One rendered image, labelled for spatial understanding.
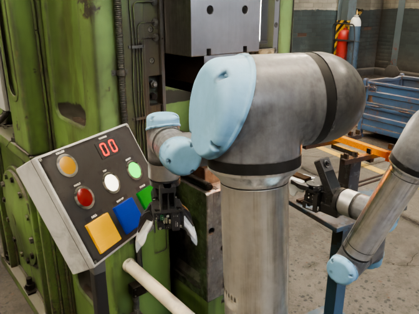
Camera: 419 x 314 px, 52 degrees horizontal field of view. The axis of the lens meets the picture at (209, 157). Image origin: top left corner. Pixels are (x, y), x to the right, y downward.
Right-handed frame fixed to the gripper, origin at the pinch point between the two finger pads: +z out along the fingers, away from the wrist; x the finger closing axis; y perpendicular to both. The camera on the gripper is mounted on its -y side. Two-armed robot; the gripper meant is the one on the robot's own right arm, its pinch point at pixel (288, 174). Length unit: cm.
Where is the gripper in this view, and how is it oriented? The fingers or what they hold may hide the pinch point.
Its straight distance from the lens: 138.6
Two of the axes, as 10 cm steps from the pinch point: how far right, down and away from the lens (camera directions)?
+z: -6.3, -2.4, 7.4
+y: 0.1, 9.5, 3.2
